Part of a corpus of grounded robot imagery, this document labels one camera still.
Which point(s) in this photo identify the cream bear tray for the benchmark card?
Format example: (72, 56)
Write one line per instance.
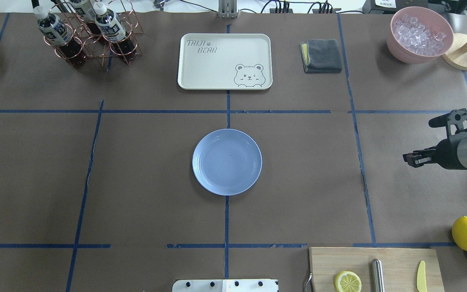
(220, 61)

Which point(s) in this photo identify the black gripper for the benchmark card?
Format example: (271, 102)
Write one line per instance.
(446, 154)

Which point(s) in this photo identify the bottle right white cap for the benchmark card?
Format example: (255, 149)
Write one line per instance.
(59, 35)

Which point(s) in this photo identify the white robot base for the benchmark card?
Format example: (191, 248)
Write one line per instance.
(226, 285)

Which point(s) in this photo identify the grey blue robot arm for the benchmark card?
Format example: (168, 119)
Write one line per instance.
(461, 150)

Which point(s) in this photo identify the steel cylinder black cap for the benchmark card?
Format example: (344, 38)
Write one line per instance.
(378, 275)

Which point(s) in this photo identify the half lemon slice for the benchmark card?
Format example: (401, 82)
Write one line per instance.
(347, 281)

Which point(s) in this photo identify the bottle left white cap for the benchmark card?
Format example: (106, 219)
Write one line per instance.
(114, 32)

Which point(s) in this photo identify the pink bowl with ice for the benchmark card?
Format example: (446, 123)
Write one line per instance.
(418, 35)

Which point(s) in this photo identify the copper wire bottle rack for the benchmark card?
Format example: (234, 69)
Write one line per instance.
(87, 43)

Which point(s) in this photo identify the wooden cutting board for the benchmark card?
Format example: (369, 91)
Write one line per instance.
(400, 267)

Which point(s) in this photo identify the grey yellow folded cloth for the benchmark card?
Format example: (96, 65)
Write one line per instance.
(321, 56)

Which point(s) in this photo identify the yellow plastic knife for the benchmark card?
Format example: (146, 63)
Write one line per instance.
(421, 283)

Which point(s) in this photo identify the bottle lower white cap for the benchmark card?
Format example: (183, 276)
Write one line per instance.
(84, 10)

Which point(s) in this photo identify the metal post mount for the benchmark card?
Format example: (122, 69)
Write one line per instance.
(227, 9)

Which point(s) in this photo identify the bottle white cap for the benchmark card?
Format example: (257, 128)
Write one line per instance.
(84, 10)
(114, 32)
(59, 35)

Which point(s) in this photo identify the blue plastic plate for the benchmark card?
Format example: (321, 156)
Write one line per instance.
(227, 162)

